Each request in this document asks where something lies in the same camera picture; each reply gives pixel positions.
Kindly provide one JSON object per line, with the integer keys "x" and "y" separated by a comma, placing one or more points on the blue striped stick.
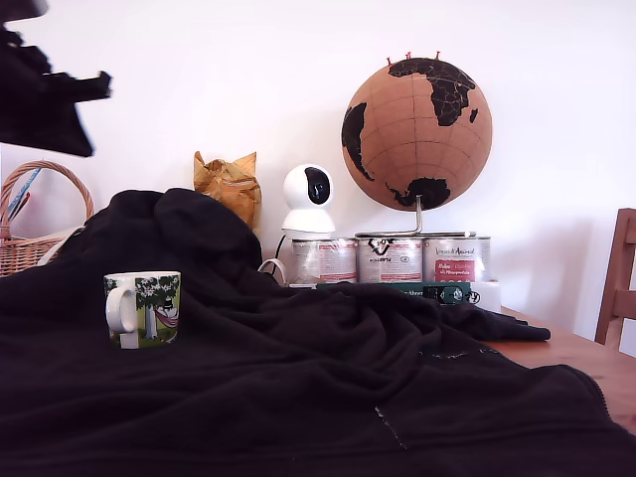
{"x": 23, "y": 190}

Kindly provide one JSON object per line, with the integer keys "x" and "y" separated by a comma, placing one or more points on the crumpled yellow paper bag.
{"x": 234, "y": 191}

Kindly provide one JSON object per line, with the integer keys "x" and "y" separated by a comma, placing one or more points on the silver can with red label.
{"x": 324, "y": 261}

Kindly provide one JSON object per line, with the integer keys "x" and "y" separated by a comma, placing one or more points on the cork globe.
{"x": 408, "y": 139}

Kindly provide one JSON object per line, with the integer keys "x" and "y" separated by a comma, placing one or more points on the black fleece blanket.
{"x": 298, "y": 397}

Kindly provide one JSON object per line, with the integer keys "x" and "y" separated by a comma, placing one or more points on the dark green book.
{"x": 378, "y": 288}

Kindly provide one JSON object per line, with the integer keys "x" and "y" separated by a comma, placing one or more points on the silver can with black logo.
{"x": 391, "y": 261}

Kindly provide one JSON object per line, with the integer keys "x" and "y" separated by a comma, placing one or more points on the metal globe stand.
{"x": 419, "y": 221}

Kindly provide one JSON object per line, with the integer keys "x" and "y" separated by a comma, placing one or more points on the silver can with script label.
{"x": 455, "y": 258}

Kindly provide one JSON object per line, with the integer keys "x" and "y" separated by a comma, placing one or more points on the white box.
{"x": 489, "y": 298}

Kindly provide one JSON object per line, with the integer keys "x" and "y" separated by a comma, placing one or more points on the wooden chair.
{"x": 624, "y": 258}

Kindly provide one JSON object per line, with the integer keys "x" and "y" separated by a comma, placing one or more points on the white dome security camera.
{"x": 298, "y": 191}

